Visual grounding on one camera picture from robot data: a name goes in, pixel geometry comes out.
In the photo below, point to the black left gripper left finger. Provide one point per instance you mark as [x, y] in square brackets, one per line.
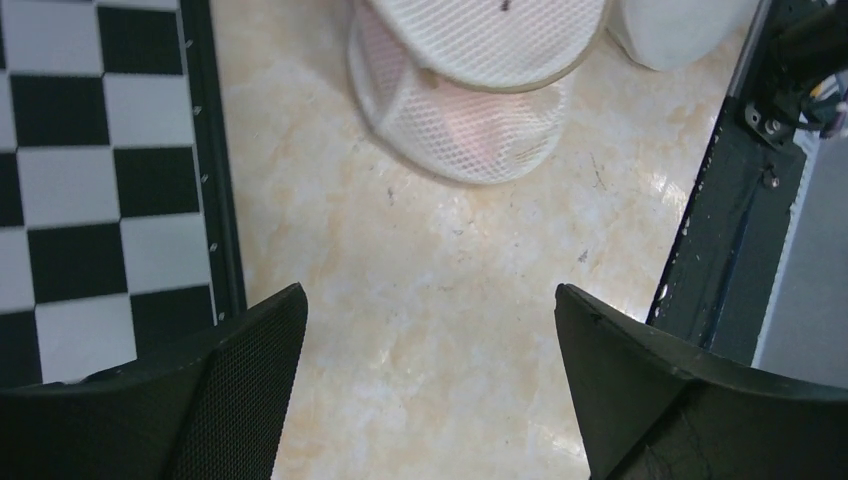
[210, 406]

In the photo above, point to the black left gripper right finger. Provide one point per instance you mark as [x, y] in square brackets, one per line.
[651, 406]

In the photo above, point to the white mesh laundry bag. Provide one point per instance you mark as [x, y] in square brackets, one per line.
[478, 92]
[664, 35]

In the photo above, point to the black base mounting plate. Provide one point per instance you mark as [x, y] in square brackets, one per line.
[716, 285]

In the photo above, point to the black and white chessboard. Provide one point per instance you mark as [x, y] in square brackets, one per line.
[118, 229]

